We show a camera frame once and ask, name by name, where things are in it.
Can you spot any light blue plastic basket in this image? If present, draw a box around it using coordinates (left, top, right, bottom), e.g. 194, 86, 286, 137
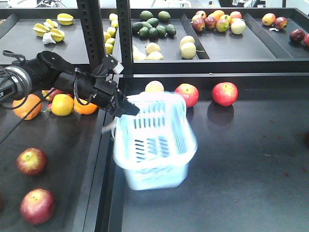
101, 92, 197, 190

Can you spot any yellow apple by oranges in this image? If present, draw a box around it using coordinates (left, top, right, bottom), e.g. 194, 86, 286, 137
51, 94, 74, 116

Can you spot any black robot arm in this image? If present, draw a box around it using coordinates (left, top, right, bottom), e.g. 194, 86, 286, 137
0, 50, 140, 117

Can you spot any red apple centre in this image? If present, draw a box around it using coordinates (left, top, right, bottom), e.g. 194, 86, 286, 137
174, 83, 199, 108

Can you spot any orange near divider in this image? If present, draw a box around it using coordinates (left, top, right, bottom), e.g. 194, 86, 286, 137
73, 98, 98, 115

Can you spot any red-green apple upper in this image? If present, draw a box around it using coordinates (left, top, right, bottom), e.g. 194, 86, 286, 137
16, 147, 48, 176

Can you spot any red apple right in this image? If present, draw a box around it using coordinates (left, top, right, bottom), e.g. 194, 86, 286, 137
212, 82, 239, 107

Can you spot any orange with navel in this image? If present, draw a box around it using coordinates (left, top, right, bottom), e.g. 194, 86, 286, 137
13, 94, 42, 120

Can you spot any black wooden produce stand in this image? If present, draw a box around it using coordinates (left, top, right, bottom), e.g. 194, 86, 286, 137
0, 73, 309, 232

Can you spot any red apple by pepper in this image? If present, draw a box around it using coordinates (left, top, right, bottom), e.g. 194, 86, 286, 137
42, 88, 64, 102

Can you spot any red apple lower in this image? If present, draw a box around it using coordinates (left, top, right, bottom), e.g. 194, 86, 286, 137
20, 188, 56, 225

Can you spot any upper black produce tray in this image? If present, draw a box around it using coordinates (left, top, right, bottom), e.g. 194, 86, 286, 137
0, 8, 309, 74

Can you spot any red chili pepper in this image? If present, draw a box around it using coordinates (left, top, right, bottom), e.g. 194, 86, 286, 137
43, 103, 52, 112

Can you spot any white garlic bulb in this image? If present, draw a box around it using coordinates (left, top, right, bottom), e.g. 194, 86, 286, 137
42, 33, 56, 44

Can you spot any pale yellow pear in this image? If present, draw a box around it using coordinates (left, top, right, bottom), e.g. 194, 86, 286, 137
145, 80, 164, 93

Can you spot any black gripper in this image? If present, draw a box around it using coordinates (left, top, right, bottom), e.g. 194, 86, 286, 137
53, 72, 140, 116

